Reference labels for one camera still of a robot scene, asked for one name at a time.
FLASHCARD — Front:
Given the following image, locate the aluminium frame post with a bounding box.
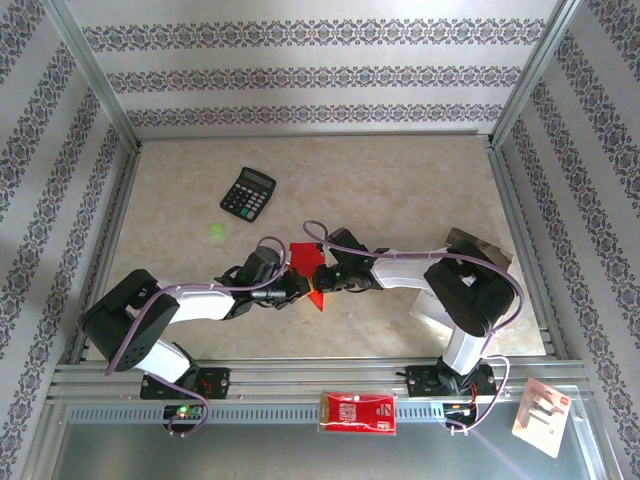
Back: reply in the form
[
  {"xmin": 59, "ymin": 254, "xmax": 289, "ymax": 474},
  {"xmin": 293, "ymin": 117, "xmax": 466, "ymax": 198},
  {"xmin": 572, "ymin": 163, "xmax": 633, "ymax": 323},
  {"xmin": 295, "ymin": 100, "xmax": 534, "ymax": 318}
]
[
  {"xmin": 42, "ymin": 0, "xmax": 144, "ymax": 151},
  {"xmin": 487, "ymin": 0, "xmax": 586, "ymax": 151}
]

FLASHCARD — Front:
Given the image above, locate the white booklet with food photo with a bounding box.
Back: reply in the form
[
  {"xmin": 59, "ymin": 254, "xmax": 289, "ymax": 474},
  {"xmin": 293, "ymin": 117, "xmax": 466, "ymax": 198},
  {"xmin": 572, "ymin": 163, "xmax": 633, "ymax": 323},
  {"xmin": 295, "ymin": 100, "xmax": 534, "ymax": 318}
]
[{"xmin": 408, "ymin": 227, "xmax": 516, "ymax": 326}]

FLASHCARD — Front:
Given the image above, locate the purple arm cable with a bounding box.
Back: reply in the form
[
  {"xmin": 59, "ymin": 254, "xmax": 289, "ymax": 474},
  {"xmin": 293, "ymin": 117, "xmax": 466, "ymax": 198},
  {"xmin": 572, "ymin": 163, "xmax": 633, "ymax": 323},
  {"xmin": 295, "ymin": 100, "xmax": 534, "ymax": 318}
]
[
  {"xmin": 303, "ymin": 219, "xmax": 525, "ymax": 435},
  {"xmin": 104, "ymin": 235, "xmax": 292, "ymax": 439}
]

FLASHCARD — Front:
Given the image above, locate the wide aluminium mounting rail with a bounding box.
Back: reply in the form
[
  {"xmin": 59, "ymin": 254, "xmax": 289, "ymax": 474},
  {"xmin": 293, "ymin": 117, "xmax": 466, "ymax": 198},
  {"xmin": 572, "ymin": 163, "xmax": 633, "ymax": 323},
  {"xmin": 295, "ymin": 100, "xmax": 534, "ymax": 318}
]
[{"xmin": 47, "ymin": 357, "xmax": 594, "ymax": 406}]

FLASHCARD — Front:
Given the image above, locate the thin aluminium frame rail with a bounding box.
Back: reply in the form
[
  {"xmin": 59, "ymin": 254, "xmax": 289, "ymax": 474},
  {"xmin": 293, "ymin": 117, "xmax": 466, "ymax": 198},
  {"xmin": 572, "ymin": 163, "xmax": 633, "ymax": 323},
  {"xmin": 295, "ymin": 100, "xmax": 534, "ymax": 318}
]
[{"xmin": 134, "ymin": 128, "xmax": 496, "ymax": 142}]

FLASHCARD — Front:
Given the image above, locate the pink blister pack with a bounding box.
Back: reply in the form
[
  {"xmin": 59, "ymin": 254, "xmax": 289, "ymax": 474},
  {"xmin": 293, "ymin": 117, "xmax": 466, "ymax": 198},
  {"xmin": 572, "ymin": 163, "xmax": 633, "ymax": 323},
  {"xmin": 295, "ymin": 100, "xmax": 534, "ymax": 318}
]
[{"xmin": 510, "ymin": 377, "xmax": 573, "ymax": 459}]

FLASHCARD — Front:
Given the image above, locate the red square paper sheet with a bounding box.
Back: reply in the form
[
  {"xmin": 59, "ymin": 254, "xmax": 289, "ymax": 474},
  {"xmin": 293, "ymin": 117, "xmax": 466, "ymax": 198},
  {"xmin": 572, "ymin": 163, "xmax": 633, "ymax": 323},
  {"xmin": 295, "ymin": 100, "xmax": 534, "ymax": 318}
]
[{"xmin": 289, "ymin": 241, "xmax": 329, "ymax": 314}]

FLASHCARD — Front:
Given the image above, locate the black desk calculator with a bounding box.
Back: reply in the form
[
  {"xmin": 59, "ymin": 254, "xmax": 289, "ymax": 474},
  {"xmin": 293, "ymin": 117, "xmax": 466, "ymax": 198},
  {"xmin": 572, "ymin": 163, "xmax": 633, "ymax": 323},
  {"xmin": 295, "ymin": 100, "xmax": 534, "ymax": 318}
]
[{"xmin": 219, "ymin": 166, "xmax": 278, "ymax": 224}]

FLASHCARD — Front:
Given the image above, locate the grey sheet metal tray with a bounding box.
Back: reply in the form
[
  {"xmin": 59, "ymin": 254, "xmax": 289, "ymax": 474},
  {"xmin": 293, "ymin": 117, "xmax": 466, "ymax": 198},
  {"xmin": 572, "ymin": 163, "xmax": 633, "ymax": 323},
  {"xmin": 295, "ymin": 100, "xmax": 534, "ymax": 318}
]
[{"xmin": 47, "ymin": 422, "xmax": 601, "ymax": 480}]

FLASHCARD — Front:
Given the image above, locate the small controller circuit board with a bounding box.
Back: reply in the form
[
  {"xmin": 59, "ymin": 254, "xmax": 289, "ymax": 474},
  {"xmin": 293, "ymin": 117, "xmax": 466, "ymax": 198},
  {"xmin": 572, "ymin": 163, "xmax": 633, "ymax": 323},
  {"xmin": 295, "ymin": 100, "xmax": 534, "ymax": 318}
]
[
  {"xmin": 442, "ymin": 401, "xmax": 480, "ymax": 427},
  {"xmin": 162, "ymin": 403, "xmax": 207, "ymax": 427}
]

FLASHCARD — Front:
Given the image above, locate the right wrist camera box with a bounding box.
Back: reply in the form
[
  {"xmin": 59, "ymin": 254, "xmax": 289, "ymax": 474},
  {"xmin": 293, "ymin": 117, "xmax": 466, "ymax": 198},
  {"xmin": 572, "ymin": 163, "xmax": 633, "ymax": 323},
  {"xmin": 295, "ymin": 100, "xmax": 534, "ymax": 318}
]
[{"xmin": 327, "ymin": 227, "xmax": 372, "ymax": 264}]

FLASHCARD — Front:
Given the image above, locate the grey slotted cable duct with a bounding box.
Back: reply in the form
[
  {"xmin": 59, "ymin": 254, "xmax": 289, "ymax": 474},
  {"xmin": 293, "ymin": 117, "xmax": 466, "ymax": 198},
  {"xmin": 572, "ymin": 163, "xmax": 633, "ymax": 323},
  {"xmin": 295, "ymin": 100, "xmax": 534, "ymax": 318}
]
[{"xmin": 67, "ymin": 405, "xmax": 516, "ymax": 426}]

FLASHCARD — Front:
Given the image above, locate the red packaged card pack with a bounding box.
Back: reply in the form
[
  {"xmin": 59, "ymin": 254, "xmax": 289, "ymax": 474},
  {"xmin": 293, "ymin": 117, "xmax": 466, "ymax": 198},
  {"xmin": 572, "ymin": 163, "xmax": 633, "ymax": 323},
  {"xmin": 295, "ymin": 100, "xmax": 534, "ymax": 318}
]
[{"xmin": 318, "ymin": 389, "xmax": 400, "ymax": 437}]

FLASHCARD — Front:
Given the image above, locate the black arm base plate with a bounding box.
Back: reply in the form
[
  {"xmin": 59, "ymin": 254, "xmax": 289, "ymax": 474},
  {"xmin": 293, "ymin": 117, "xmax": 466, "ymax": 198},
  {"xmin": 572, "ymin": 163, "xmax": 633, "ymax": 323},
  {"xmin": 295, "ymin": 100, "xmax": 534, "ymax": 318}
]
[
  {"xmin": 139, "ymin": 367, "xmax": 232, "ymax": 401},
  {"xmin": 405, "ymin": 364, "xmax": 499, "ymax": 400}
]

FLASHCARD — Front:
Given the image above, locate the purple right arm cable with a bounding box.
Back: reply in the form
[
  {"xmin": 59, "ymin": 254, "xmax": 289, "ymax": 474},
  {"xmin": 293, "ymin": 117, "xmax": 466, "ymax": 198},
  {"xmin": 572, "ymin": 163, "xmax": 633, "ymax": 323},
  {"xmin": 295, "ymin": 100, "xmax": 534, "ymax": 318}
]
[{"xmin": 303, "ymin": 219, "xmax": 525, "ymax": 435}]

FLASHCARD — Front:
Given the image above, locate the aluminium side rail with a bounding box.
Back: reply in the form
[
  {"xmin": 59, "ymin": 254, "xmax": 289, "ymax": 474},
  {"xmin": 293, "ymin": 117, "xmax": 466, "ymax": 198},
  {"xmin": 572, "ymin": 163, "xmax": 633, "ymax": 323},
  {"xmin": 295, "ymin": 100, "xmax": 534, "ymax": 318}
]
[
  {"xmin": 485, "ymin": 142, "xmax": 571, "ymax": 361},
  {"xmin": 67, "ymin": 142, "xmax": 146, "ymax": 365}
]

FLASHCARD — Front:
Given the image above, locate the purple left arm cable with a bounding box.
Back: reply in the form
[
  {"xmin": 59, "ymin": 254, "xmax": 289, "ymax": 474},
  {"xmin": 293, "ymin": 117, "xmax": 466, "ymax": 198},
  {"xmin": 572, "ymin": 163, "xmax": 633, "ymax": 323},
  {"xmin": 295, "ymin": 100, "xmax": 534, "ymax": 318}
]
[{"xmin": 104, "ymin": 235, "xmax": 292, "ymax": 439}]

